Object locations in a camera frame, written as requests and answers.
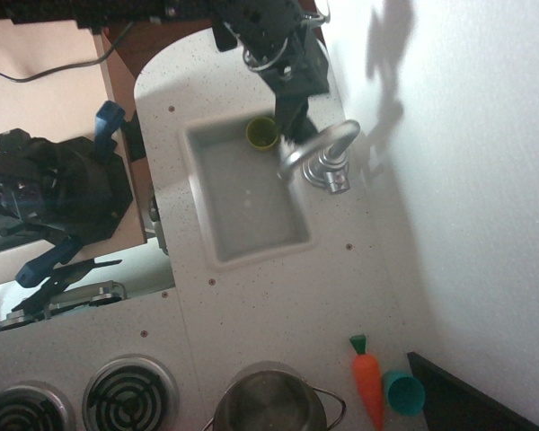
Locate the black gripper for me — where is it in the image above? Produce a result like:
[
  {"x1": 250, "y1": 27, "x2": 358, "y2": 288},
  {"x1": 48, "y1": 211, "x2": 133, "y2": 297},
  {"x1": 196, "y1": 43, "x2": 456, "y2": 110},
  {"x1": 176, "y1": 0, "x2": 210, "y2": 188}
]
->
[{"x1": 255, "y1": 20, "x2": 329, "y2": 144}]

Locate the silver curved faucet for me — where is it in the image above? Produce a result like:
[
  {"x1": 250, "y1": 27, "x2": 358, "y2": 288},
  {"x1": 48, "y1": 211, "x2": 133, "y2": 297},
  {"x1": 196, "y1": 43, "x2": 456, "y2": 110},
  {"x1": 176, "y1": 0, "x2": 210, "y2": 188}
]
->
[{"x1": 277, "y1": 119, "x2": 360, "y2": 195}]

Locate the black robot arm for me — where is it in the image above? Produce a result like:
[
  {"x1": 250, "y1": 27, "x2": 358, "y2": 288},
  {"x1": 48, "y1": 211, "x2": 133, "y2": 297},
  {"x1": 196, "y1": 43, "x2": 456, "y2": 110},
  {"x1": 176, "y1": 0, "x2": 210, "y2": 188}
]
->
[{"x1": 0, "y1": 1, "x2": 331, "y2": 144}]

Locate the green plastic cup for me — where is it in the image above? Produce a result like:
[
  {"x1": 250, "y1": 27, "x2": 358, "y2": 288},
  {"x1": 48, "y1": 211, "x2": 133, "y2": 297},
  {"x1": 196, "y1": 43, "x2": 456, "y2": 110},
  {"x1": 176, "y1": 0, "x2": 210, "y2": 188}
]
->
[{"x1": 245, "y1": 117, "x2": 279, "y2": 151}]

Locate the grey rectangular sink basin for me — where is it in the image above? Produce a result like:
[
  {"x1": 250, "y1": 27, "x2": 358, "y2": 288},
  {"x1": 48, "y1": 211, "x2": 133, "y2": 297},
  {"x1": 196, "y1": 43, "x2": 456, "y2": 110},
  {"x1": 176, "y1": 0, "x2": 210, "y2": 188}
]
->
[{"x1": 180, "y1": 109, "x2": 317, "y2": 270}]

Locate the black clamp top edge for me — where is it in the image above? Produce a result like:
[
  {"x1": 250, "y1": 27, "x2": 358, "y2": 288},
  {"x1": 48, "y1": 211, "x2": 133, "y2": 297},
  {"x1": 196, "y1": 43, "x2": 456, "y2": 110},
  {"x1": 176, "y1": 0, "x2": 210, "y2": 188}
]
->
[{"x1": 212, "y1": 22, "x2": 238, "y2": 52}]

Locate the blue clamp on board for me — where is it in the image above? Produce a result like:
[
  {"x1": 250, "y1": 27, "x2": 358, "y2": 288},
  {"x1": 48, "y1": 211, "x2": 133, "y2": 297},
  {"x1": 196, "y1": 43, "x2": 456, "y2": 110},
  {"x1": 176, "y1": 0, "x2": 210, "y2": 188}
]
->
[{"x1": 93, "y1": 101, "x2": 125, "y2": 163}]

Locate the orange toy carrot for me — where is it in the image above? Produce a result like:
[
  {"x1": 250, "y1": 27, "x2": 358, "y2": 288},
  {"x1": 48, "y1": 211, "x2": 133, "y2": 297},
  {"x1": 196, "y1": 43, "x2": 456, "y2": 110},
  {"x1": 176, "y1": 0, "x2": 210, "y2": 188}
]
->
[{"x1": 349, "y1": 334, "x2": 384, "y2": 430}]

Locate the stainless steel pot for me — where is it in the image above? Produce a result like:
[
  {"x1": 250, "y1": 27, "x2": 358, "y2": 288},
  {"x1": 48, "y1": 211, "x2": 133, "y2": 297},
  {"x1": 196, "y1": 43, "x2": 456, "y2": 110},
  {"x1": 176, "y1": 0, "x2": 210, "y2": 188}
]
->
[{"x1": 203, "y1": 369, "x2": 347, "y2": 431}]

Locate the teal plastic cup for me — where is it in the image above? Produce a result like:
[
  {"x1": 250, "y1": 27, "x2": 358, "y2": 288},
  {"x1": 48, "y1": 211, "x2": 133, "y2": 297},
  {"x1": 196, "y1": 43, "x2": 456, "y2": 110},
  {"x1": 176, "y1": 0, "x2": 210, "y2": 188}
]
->
[{"x1": 382, "y1": 370, "x2": 426, "y2": 417}]

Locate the middle black coil burner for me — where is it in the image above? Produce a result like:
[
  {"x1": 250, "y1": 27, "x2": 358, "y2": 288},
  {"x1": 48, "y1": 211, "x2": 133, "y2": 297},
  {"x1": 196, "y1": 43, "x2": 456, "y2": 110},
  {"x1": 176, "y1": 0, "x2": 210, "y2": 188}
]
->
[{"x1": 82, "y1": 355, "x2": 180, "y2": 430}]

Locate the black coil burner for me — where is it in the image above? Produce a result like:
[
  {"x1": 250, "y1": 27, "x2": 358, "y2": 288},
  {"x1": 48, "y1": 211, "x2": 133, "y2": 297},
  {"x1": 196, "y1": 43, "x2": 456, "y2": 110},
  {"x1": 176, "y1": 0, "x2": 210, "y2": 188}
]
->
[
  {"x1": 0, "y1": 381, "x2": 76, "y2": 431},
  {"x1": 82, "y1": 355, "x2": 180, "y2": 430}
]

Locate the black box corner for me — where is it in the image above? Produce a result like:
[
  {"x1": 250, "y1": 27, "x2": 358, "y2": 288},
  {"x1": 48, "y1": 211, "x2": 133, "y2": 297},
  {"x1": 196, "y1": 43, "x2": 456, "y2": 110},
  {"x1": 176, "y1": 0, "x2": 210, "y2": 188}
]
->
[{"x1": 407, "y1": 352, "x2": 539, "y2": 431}]

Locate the left black coil burner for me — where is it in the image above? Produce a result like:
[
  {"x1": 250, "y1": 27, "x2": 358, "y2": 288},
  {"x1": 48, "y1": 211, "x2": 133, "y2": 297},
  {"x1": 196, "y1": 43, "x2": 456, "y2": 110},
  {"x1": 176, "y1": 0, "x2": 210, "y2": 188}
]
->
[{"x1": 0, "y1": 381, "x2": 76, "y2": 431}]

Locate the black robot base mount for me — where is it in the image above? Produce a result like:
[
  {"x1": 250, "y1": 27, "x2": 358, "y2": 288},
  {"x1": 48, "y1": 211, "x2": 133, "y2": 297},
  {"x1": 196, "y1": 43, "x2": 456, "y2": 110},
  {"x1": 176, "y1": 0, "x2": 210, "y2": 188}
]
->
[{"x1": 0, "y1": 128, "x2": 133, "y2": 252}]

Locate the blue handled clamp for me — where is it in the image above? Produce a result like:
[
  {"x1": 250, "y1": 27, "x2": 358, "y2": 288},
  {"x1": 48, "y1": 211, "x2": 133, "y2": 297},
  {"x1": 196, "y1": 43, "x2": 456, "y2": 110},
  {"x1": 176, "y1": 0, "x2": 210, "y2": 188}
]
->
[{"x1": 12, "y1": 238, "x2": 121, "y2": 315}]

